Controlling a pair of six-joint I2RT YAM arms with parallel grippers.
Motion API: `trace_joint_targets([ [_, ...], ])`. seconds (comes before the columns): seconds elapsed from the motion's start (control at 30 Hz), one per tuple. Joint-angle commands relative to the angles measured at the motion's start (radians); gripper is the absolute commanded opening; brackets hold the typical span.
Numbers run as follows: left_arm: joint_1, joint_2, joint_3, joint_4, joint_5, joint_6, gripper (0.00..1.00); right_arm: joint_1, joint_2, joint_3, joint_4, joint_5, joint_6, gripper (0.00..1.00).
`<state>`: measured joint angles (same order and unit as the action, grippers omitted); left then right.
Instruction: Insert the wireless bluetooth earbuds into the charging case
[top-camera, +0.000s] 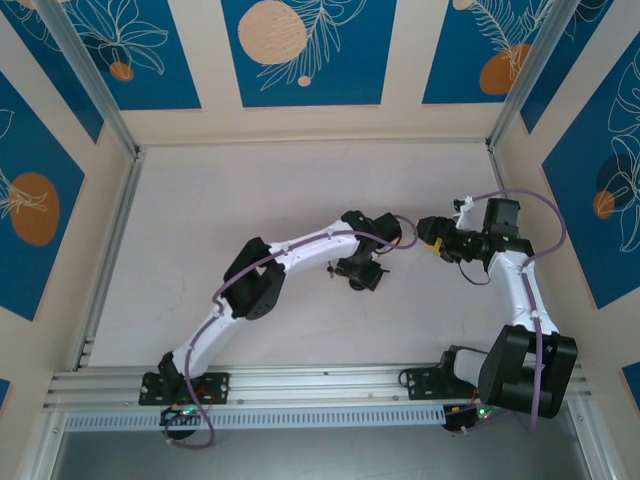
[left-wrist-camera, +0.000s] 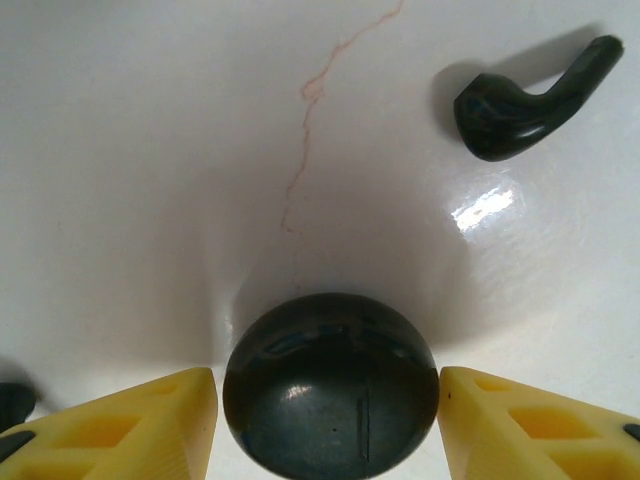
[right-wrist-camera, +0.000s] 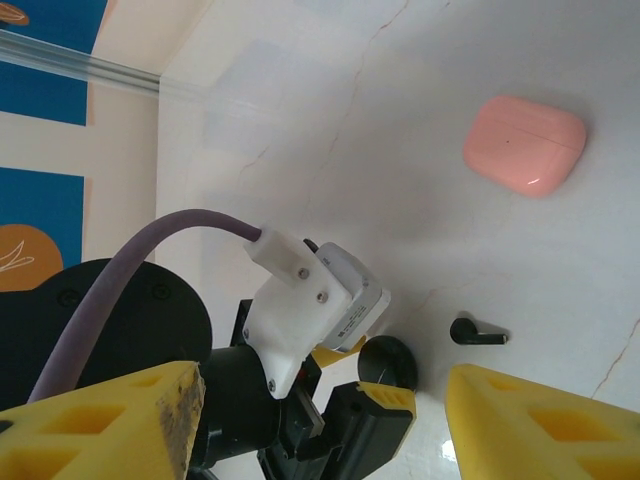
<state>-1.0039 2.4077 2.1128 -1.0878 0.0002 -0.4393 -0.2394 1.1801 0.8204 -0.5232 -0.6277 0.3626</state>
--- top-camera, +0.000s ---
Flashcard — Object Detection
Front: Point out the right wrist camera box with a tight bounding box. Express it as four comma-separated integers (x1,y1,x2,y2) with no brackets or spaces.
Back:
451,194,475,232

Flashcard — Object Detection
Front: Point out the aluminium mounting beam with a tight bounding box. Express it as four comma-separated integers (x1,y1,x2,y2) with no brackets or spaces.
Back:
42,362,594,412

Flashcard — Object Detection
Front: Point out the grey metal panel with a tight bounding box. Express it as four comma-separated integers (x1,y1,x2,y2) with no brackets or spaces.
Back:
52,429,589,480

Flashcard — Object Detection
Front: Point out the grey slotted cable duct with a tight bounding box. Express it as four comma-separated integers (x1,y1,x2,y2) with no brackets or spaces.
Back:
63,405,446,432

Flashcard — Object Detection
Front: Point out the aluminium table side rail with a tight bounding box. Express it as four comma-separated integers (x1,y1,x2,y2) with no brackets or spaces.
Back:
487,144,561,361
72,147,149,371

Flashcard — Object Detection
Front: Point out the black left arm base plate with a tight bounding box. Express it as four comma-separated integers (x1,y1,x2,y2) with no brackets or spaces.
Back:
138,371,231,406

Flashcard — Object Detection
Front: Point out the aluminium frame post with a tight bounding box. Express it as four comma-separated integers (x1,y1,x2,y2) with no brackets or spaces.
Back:
37,0,141,159
13,410,69,480
487,0,581,151
567,402,624,480

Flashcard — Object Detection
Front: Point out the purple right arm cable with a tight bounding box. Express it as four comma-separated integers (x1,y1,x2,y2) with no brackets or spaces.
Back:
449,187,568,435

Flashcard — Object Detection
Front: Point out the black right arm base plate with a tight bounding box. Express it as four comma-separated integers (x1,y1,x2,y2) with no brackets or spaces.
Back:
402,367,499,401

